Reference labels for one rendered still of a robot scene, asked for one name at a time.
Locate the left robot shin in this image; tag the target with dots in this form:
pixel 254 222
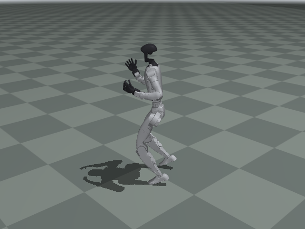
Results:
pixel 148 159

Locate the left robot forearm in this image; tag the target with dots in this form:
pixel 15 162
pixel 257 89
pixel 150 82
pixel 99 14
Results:
pixel 147 96

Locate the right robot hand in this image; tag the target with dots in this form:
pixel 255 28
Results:
pixel 132 66

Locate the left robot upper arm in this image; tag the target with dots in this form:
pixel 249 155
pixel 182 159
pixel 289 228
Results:
pixel 152 77

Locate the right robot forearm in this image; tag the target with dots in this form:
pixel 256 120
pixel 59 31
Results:
pixel 139 78

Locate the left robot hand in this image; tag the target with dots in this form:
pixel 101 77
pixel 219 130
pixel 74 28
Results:
pixel 129 88

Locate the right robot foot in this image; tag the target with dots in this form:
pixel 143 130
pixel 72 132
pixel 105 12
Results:
pixel 165 161

